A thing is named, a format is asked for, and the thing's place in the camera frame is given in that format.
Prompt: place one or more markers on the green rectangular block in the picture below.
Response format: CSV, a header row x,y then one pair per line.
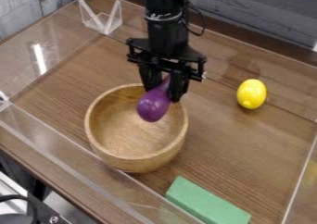
x,y
203,204

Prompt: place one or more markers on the yellow toy lemon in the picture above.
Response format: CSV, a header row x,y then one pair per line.
x,y
251,94

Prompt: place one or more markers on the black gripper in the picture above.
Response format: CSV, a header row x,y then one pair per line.
x,y
167,45

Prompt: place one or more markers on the purple toy eggplant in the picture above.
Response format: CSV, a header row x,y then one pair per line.
x,y
154,102

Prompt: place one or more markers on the clear acrylic corner bracket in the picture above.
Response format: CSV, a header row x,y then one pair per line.
x,y
104,23

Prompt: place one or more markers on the brown wooden bowl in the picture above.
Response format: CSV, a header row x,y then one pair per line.
x,y
131,144

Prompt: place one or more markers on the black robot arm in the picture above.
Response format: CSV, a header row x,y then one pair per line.
x,y
166,8

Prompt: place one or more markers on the clear acrylic tray enclosure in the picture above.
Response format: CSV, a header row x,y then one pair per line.
x,y
250,155

